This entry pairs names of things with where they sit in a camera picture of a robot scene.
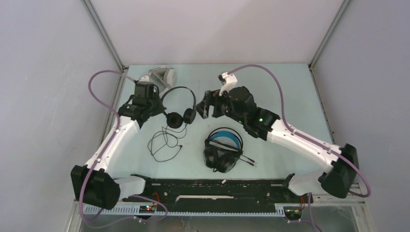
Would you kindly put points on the small black on-ear headphones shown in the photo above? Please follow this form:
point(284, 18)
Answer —
point(177, 111)

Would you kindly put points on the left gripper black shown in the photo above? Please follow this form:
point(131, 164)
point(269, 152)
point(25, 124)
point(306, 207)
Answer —
point(160, 108)

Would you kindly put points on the aluminium frame post right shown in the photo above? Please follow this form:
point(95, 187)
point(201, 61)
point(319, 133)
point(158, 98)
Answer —
point(329, 33)

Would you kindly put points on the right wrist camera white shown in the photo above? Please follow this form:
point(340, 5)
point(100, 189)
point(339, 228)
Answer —
point(228, 81)

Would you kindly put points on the white over-ear headphones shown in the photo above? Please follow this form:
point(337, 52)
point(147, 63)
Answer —
point(164, 77)

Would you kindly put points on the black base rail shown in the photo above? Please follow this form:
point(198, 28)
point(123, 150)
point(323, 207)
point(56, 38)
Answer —
point(192, 196)

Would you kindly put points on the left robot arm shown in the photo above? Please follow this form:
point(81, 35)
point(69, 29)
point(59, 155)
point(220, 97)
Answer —
point(94, 182)

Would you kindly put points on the black and blue gaming headset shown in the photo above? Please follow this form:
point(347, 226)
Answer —
point(223, 148)

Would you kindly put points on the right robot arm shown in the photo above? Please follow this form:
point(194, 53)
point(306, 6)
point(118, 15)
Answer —
point(338, 165)

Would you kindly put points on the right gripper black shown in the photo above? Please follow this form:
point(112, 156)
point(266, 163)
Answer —
point(211, 98)

